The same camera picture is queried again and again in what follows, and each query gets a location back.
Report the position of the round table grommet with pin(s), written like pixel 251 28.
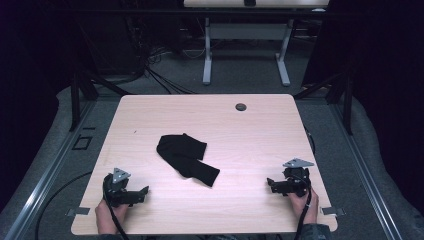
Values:
pixel 240 107

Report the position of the black cloth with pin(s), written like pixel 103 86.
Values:
pixel 186 156

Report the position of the person's left hand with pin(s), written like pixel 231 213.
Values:
pixel 106 216

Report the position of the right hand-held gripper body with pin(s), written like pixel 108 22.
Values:
pixel 295 182

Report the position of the black metal stand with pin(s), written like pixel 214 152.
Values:
pixel 348 106
pixel 75 100

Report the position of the person's right hand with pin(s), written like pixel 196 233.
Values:
pixel 306 208

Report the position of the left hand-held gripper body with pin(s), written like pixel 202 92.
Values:
pixel 117 195

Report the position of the table with white legs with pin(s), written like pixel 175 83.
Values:
pixel 246 31

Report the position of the grey metal table bracket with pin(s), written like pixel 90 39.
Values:
pixel 78 211
pixel 333 211

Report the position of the aluminium floor rail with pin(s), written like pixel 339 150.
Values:
pixel 43 180
pixel 366 180

